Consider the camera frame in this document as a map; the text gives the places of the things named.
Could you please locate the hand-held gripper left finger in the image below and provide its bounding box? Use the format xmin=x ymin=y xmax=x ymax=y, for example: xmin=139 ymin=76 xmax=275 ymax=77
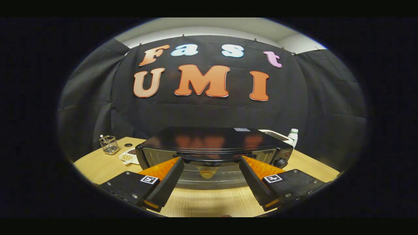
xmin=98 ymin=156 xmax=185 ymax=212

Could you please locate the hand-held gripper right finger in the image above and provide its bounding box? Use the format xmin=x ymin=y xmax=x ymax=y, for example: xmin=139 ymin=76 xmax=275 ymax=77
xmin=239 ymin=155 xmax=327 ymax=212

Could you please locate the golden croissant bread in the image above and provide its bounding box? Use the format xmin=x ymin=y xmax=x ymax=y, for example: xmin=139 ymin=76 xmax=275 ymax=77
xmin=198 ymin=165 xmax=218 ymax=179

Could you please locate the black toaster oven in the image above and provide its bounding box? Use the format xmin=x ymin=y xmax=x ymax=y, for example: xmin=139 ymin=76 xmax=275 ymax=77
xmin=135 ymin=127 xmax=294 ymax=190

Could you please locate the white bread toaster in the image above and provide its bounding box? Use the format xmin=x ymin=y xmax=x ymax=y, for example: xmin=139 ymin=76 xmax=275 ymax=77
xmin=258 ymin=129 xmax=293 ymax=144

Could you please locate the white divided snack dish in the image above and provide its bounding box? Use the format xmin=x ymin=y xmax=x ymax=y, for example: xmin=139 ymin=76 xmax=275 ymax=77
xmin=119 ymin=148 xmax=140 ymax=165

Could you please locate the plastic bottle green label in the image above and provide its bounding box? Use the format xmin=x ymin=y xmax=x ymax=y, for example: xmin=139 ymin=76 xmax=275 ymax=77
xmin=287 ymin=128 xmax=299 ymax=149

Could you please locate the wire mesh holder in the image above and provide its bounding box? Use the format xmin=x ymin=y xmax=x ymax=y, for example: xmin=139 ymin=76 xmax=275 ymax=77
xmin=99 ymin=135 xmax=120 ymax=155

